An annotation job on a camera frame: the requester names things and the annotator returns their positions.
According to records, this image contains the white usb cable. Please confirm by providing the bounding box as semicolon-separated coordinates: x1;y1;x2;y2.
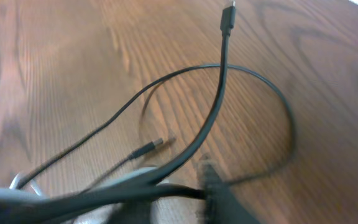
0;166;170;224

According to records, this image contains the thick black usb cable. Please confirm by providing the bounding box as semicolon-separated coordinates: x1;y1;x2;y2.
0;0;237;224

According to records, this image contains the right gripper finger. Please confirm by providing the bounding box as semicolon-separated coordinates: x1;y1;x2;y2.
199;156;260;224

